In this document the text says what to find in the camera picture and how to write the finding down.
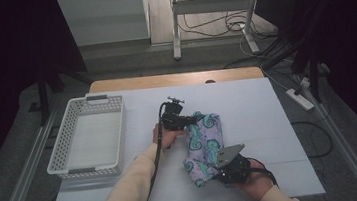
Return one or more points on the purple seahorse print garment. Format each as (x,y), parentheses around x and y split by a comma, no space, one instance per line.
(204,144)

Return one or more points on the black stand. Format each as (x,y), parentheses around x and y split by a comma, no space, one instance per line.
(43,101)
(314,79)

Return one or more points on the person's left hand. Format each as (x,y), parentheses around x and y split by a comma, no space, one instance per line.
(165,138)

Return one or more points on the dark curtain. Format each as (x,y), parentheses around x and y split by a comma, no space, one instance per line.
(355,45)
(2,65)

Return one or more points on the white metal desk frame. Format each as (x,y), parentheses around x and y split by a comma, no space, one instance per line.
(210,5)

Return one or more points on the aluminium floor rail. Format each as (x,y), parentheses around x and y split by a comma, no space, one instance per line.
(17,198)
(356,162)

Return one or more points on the white perforated plastic basket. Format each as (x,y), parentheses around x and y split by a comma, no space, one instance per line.
(68,125)

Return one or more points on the person's right hand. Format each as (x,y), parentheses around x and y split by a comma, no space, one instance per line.
(259,182)

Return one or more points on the white panel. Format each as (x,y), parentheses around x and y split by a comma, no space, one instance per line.
(104,18)

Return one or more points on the white power strip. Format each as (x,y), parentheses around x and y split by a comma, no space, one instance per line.
(300,99)

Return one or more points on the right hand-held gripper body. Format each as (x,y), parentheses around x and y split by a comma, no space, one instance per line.
(235,168)

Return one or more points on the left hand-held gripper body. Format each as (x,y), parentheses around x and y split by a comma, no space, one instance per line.
(173,117)

